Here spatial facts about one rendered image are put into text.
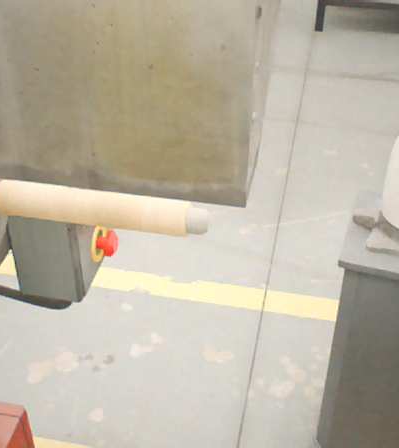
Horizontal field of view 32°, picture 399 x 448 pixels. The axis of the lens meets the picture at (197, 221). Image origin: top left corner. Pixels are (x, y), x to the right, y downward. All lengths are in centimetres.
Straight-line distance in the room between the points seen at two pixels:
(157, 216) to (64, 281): 41
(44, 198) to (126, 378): 152
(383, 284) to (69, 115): 115
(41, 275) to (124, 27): 68
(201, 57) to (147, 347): 187
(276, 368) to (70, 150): 178
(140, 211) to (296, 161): 246
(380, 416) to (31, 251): 107
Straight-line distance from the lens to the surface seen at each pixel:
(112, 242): 102
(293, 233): 264
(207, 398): 207
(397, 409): 177
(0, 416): 131
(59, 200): 64
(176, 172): 41
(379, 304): 153
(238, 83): 37
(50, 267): 100
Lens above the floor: 163
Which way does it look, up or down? 38 degrees down
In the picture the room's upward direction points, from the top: straight up
